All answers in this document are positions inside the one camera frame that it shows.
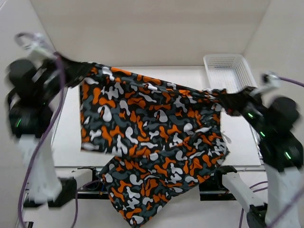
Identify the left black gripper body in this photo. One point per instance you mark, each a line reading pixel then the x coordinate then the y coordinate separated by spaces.
pixel 49 89

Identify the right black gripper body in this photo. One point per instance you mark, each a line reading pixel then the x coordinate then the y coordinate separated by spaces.
pixel 252 113

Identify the orange camouflage shorts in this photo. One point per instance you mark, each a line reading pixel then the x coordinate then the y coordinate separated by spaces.
pixel 164 138

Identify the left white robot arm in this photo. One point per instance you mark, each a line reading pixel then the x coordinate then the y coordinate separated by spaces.
pixel 34 131

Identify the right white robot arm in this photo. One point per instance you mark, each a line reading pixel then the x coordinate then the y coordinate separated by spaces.
pixel 282 154

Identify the white perforated plastic basket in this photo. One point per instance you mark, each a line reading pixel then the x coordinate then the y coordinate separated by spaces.
pixel 228 71

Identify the front aluminium rail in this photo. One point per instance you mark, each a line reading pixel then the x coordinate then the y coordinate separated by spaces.
pixel 238 168

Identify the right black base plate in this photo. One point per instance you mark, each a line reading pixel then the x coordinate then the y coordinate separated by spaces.
pixel 213 189

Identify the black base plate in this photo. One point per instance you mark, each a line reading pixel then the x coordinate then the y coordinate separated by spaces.
pixel 213 189
pixel 96 190

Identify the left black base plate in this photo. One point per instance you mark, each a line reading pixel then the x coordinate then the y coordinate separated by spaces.
pixel 96 190

